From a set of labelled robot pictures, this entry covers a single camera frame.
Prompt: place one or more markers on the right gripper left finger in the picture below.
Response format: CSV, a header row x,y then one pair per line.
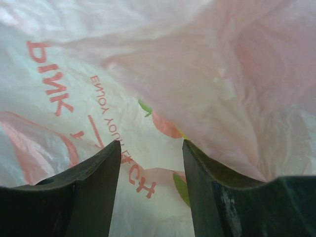
x,y
77,202

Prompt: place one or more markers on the yellow fake lemon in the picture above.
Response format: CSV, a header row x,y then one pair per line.
x,y
182,134

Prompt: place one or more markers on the pink plastic bag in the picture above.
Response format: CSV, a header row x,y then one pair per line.
x,y
238,77

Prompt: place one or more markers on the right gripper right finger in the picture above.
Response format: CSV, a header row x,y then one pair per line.
x,y
225,203

